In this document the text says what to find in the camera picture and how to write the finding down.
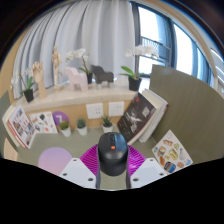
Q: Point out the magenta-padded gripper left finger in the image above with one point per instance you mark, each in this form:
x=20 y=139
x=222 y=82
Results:
x=76 y=171

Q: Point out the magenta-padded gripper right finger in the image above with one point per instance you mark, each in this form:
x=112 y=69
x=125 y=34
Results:
x=148 y=171

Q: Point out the black computer mouse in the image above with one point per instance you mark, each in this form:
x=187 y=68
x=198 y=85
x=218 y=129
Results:
x=113 y=155

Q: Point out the purple mouse pad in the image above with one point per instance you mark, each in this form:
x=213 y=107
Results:
x=53 y=160

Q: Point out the white sticker sheet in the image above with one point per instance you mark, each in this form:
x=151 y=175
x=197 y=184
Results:
x=171 y=152

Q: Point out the small plant in white pot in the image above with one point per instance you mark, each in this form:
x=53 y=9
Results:
x=65 y=132
x=107 y=128
x=82 y=130

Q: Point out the dark hardcover book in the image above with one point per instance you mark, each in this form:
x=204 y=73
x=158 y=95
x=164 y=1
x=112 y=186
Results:
x=136 y=116

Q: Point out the round purple number sign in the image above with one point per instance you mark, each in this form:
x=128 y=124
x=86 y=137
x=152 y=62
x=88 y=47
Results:
x=60 y=116

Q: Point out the white picture card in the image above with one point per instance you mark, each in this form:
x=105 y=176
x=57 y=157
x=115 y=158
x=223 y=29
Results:
x=43 y=122

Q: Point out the beige card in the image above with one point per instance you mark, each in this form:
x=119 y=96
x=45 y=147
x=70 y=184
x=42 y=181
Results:
x=10 y=150

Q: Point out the red and white magazine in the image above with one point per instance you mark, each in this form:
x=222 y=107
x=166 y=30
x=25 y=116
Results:
x=21 y=127

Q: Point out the green desk partition panel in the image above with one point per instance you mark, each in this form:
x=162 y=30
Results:
x=4 y=100
x=193 y=110

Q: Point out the white orchid in black pot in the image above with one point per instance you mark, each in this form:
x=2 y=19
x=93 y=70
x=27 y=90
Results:
x=79 y=53
x=134 y=84
x=29 y=96

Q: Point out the pink horse figure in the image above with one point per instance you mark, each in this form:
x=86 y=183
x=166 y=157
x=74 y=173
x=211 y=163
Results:
x=76 y=77

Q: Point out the dark horse figure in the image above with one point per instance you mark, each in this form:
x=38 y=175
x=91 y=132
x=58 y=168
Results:
x=101 y=75

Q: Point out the wooden hand model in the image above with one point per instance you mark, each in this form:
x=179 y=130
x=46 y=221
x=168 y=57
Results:
x=38 y=75

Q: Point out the wooden mannequin figure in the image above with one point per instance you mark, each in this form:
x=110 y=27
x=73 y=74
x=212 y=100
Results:
x=56 y=61

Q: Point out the grey curtain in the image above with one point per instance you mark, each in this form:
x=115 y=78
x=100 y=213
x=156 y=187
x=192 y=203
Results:
x=83 y=26

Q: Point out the dark framed window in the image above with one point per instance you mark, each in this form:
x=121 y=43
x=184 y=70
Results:
x=151 y=23

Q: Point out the white wall socket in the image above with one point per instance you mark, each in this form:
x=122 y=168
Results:
x=116 y=108
x=94 y=110

